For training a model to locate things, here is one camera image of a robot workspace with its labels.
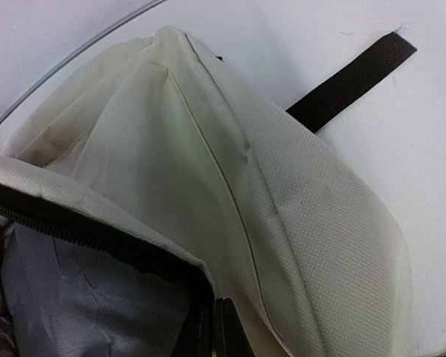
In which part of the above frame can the beige canvas backpack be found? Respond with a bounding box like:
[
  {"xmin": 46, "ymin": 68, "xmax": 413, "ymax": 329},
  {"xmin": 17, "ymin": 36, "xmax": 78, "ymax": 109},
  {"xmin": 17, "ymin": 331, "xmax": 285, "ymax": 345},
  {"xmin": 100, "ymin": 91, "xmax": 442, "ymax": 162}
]
[{"xmin": 0, "ymin": 27, "xmax": 413, "ymax": 356}]

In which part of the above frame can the aluminium table edge rail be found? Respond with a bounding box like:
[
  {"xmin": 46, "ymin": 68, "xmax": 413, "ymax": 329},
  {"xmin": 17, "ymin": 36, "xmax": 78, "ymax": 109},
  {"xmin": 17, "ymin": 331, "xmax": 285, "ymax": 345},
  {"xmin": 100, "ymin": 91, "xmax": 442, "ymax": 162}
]
[{"xmin": 0, "ymin": 0, "xmax": 158, "ymax": 124}]

